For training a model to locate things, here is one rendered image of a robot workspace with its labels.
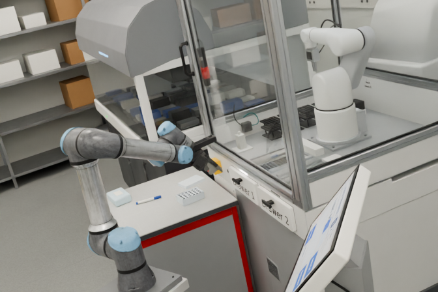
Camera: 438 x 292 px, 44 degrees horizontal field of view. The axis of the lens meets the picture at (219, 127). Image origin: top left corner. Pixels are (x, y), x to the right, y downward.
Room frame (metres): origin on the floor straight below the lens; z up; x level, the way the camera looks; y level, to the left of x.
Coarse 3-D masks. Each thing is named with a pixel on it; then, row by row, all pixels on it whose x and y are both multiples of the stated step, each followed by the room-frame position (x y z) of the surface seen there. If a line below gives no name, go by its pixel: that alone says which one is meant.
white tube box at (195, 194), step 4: (192, 188) 2.64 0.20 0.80; (196, 188) 2.64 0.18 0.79; (184, 192) 2.62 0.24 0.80; (188, 192) 2.61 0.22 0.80; (192, 192) 2.60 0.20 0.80; (196, 192) 2.59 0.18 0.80; (200, 192) 2.57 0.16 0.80; (176, 196) 2.60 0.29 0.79; (180, 196) 2.59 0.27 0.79; (184, 196) 2.58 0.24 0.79; (188, 196) 2.56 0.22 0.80; (192, 196) 2.55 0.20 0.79; (196, 196) 2.56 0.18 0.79; (200, 196) 2.57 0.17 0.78; (204, 196) 2.58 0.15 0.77; (180, 200) 2.56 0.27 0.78; (184, 200) 2.53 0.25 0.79; (188, 200) 2.54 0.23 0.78; (192, 200) 2.55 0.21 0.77; (196, 200) 2.56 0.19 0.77; (184, 204) 2.53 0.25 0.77; (188, 204) 2.54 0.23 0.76
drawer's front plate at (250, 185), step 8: (232, 168) 2.49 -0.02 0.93; (232, 176) 2.50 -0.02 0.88; (240, 176) 2.40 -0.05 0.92; (232, 184) 2.52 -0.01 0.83; (240, 184) 2.42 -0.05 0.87; (248, 184) 2.32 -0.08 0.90; (256, 184) 2.26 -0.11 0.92; (248, 192) 2.33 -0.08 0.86; (256, 192) 2.25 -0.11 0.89; (256, 200) 2.26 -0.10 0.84
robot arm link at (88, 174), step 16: (80, 128) 1.99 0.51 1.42; (64, 144) 1.99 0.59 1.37; (80, 160) 1.95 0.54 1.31; (96, 160) 1.98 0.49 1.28; (80, 176) 1.97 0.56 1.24; (96, 176) 1.97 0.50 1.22; (96, 192) 1.96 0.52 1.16; (96, 208) 1.95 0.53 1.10; (96, 224) 1.94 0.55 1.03; (112, 224) 1.95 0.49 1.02; (96, 240) 1.93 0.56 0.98
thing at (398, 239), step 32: (256, 224) 2.36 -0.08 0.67; (384, 224) 2.00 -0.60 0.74; (416, 224) 2.06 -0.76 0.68; (256, 256) 2.44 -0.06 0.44; (288, 256) 2.08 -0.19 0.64; (384, 256) 1.99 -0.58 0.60; (416, 256) 2.05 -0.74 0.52; (256, 288) 2.53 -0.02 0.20; (384, 288) 1.99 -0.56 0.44; (416, 288) 2.05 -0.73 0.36
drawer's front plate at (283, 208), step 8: (264, 192) 2.16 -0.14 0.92; (272, 200) 2.09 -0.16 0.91; (280, 200) 2.04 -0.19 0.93; (264, 208) 2.19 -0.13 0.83; (272, 208) 2.11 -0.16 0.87; (280, 208) 2.03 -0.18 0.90; (288, 208) 1.96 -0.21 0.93; (272, 216) 2.12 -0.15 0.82; (280, 216) 2.05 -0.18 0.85; (288, 216) 1.97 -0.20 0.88
